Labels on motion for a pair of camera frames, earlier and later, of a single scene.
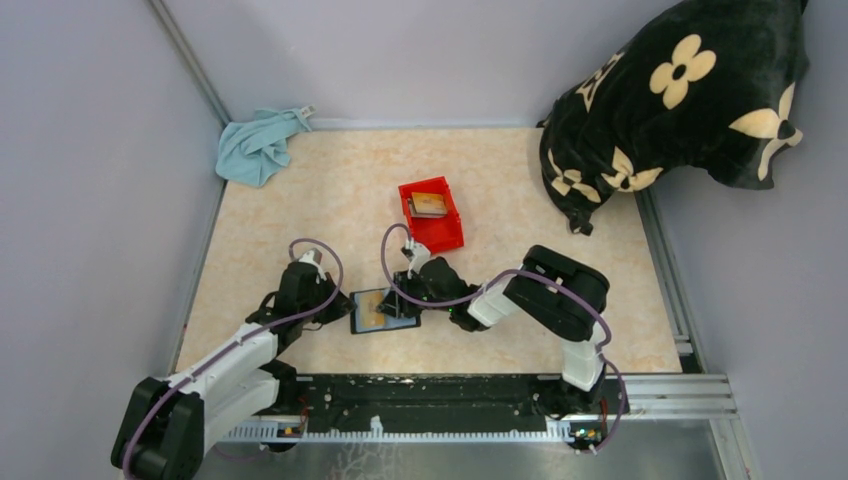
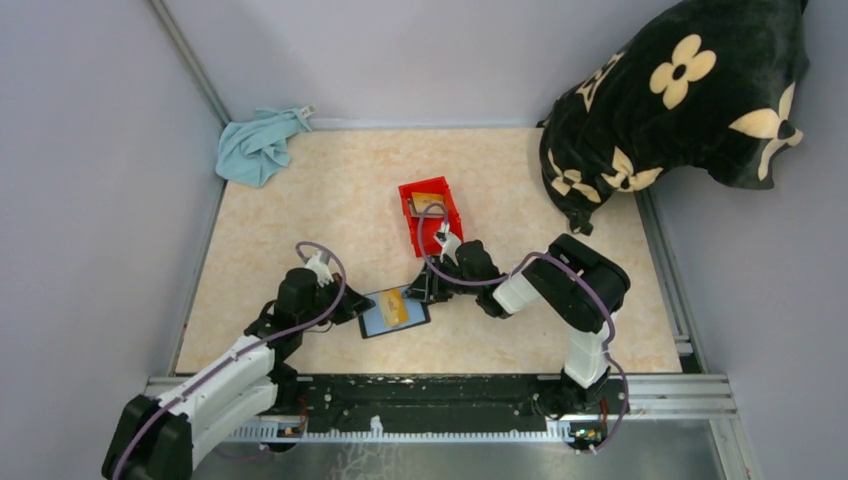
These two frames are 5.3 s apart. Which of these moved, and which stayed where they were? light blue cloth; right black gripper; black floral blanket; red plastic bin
Moved: right black gripper
Stayed: black floral blanket; red plastic bin; light blue cloth
